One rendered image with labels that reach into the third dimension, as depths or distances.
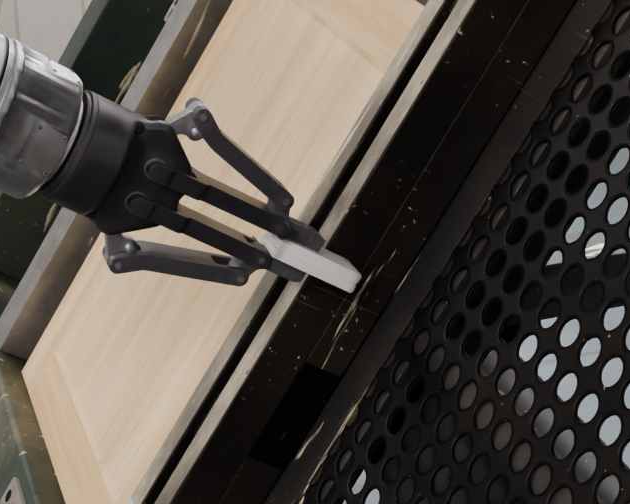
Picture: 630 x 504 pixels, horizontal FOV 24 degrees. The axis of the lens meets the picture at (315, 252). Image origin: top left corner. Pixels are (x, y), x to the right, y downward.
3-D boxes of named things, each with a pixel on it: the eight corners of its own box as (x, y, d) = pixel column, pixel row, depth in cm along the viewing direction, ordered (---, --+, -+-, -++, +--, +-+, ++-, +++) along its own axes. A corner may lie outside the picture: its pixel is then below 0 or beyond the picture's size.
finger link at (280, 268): (248, 243, 99) (227, 280, 100) (308, 270, 101) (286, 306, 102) (242, 234, 100) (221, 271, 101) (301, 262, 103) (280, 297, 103)
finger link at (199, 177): (130, 160, 97) (140, 141, 97) (269, 221, 102) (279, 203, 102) (143, 180, 93) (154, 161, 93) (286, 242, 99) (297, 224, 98)
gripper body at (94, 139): (33, 217, 90) (160, 272, 94) (98, 99, 88) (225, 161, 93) (15, 175, 97) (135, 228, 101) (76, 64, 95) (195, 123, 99)
